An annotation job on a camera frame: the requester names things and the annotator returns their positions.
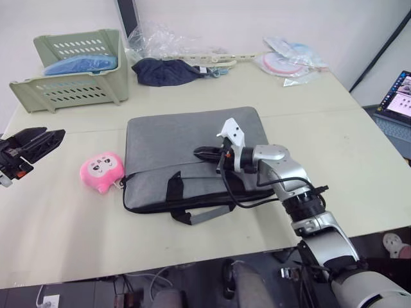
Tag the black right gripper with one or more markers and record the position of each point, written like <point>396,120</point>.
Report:
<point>226,157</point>

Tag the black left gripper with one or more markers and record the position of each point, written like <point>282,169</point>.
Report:
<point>11,154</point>

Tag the grey laptop bag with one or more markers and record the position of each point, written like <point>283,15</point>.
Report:
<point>167,141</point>

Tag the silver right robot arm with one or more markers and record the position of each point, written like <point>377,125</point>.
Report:
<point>289,173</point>

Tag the clear crumpled plastic bag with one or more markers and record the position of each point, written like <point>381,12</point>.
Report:
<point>157,40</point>

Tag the open laptop with lit screen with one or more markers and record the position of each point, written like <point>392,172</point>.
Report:
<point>396,109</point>

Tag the green perforated plastic basket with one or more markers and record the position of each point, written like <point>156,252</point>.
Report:
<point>80,86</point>

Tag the pink plush face toy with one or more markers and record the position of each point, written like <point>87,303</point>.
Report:
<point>101,170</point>

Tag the blue crumpled plastic item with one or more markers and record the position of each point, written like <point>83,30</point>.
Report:
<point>80,63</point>

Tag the navy blue cloth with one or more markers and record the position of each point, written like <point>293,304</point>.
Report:
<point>163,72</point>

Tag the cream power strip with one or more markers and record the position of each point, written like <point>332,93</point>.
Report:
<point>221,57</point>

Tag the small clear plastic packet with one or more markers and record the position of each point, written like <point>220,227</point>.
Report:
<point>293,82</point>

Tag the pink round item packet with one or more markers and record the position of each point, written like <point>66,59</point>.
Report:
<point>282,64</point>

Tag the blue item clear packet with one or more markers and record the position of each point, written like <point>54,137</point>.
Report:
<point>297,49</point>

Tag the dark upright monitor panel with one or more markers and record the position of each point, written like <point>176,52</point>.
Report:
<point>128,17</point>

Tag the white power adapter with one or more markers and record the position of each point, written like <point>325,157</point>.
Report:
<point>48,298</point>

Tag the black tripod leg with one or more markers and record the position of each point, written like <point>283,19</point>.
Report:
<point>379,53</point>

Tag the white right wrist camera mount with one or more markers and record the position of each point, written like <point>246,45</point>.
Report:
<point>236,133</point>

